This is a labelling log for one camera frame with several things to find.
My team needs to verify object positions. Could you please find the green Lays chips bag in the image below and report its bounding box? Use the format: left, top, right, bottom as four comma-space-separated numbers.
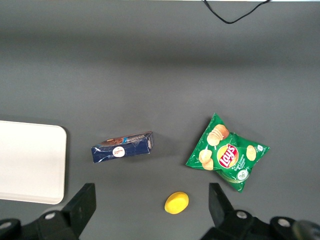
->
185, 112, 271, 193

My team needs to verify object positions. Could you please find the thin black cable loop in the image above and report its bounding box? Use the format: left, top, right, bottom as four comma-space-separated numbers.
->
201, 0, 272, 25

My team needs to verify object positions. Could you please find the white rectangular plastic tray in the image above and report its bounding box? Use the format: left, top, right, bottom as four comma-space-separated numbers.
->
0, 120, 68, 205

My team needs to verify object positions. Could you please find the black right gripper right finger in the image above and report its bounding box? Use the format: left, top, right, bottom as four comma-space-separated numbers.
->
199, 182, 271, 240

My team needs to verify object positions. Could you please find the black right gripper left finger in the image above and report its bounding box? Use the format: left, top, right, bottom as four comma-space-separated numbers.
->
22, 183, 97, 240

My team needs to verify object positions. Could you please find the dark blue cookie box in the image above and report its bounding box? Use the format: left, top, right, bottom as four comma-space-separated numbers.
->
90, 130, 154, 164

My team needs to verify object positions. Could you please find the yellow lemon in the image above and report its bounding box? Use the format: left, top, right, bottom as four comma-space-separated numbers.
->
164, 191, 190, 215

